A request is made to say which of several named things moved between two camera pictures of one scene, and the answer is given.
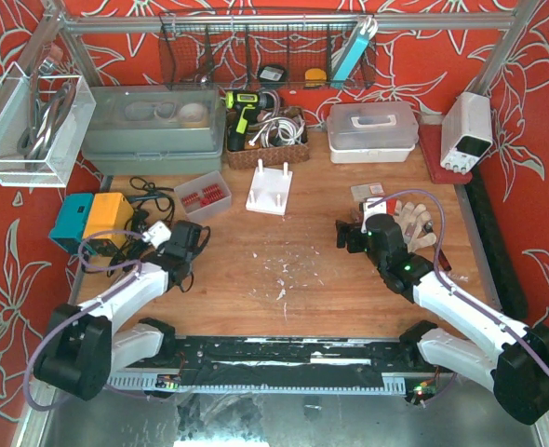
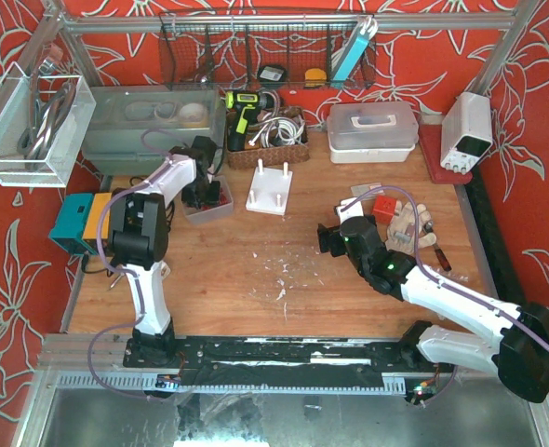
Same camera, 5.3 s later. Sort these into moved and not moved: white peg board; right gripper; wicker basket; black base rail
Moved: right gripper
Not moved: white peg board; wicker basket; black base rail
